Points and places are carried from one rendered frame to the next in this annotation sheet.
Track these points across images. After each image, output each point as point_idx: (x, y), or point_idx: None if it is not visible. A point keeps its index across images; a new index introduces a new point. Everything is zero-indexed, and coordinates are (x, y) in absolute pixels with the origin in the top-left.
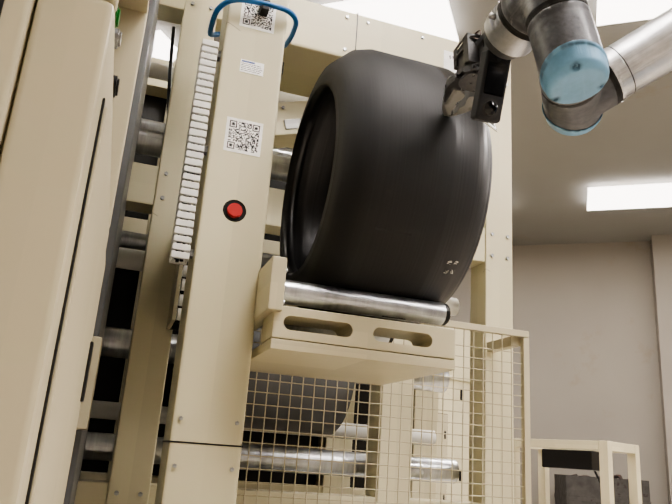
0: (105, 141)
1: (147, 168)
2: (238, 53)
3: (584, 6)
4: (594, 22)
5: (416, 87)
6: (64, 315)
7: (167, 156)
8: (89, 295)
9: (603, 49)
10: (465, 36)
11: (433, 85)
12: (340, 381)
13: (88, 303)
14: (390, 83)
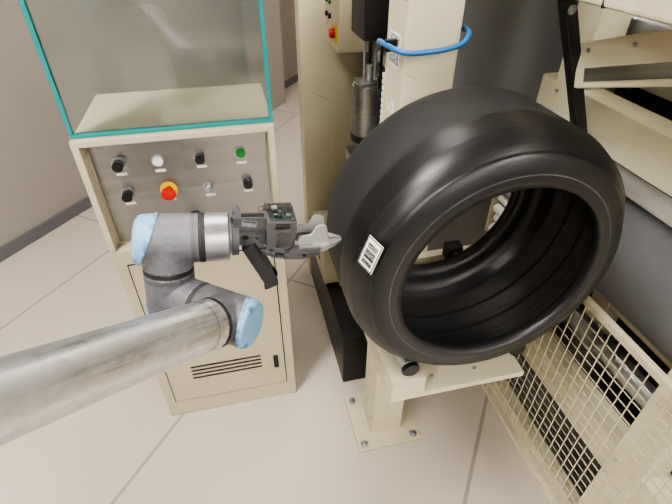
0: (141, 267)
1: (550, 82)
2: (387, 90)
3: (143, 277)
4: (148, 290)
5: (341, 200)
6: (140, 300)
7: (562, 71)
8: (199, 279)
9: (147, 312)
10: (267, 204)
11: (351, 201)
12: (669, 346)
13: (202, 280)
14: (334, 190)
